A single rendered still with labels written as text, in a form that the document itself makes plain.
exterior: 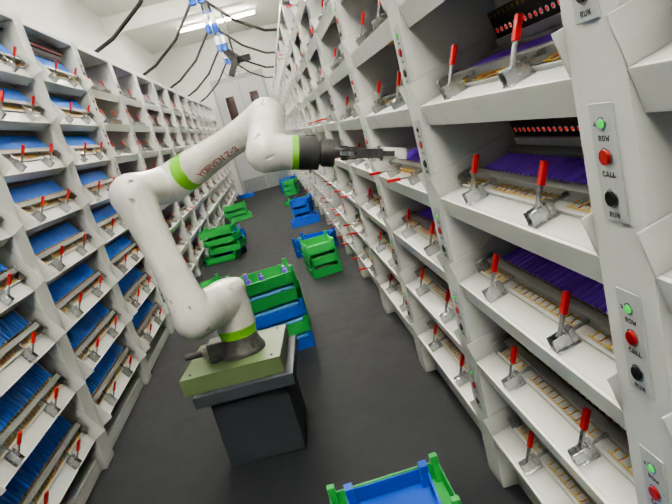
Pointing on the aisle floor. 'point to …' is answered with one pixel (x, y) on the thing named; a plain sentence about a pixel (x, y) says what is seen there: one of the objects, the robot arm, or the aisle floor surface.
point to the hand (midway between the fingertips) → (393, 153)
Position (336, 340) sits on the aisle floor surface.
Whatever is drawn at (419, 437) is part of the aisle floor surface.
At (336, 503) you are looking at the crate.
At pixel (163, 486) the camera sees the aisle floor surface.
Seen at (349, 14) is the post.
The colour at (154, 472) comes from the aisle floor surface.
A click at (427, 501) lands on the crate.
